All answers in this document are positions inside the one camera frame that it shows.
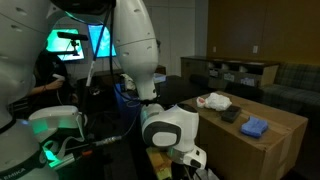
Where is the dark bin white label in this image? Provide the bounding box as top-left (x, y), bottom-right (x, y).
top-left (208, 68), bottom-right (221, 80)
top-left (239, 76), bottom-right (256, 87)
top-left (222, 71), bottom-right (236, 83)

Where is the plaid sofa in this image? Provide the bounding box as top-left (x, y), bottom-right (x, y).
top-left (261, 62), bottom-right (320, 116)

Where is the person in dark clothes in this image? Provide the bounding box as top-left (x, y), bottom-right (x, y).
top-left (28, 49), bottom-right (76, 108)

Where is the black robot cable silver connector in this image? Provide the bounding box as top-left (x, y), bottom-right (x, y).
top-left (84, 3), bottom-right (158, 148)

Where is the small white pink roll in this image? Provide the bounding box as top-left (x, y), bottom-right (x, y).
top-left (195, 96), bottom-right (207, 108)

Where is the black camera on tripod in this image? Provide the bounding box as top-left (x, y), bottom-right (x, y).
top-left (56, 31), bottom-right (90, 58)

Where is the wooden shelf cabinet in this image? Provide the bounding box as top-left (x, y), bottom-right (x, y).
top-left (180, 55), bottom-right (280, 90)

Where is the aluminium profile bar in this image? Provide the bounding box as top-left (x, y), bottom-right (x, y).
top-left (49, 153), bottom-right (77, 169)

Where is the small monitor screen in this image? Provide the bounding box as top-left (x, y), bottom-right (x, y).
top-left (45, 28), bottom-right (86, 62)

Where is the dark wooden bench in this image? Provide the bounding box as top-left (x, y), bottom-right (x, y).
top-left (93, 68), bottom-right (124, 86)

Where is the black felt duster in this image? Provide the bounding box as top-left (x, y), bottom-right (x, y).
top-left (220, 105), bottom-right (242, 124)

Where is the blue cloth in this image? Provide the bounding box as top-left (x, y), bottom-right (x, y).
top-left (240, 115), bottom-right (270, 139)

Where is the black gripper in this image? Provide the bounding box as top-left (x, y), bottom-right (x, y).
top-left (175, 162), bottom-right (198, 180)

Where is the white VR controller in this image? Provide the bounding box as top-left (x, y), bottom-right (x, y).
top-left (51, 73), bottom-right (66, 82)

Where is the blue table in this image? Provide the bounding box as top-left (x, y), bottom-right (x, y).
top-left (113, 83), bottom-right (144, 128)

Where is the white towel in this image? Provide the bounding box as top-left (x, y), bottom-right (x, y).
top-left (194, 167), bottom-right (219, 180)

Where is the large cardboard box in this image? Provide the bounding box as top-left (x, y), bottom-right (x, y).
top-left (181, 90), bottom-right (309, 180)

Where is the white VR headset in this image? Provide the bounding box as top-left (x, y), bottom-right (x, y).
top-left (28, 105), bottom-right (88, 168)

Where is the translucent plastic container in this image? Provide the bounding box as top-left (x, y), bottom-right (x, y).
top-left (153, 73), bottom-right (167, 85)

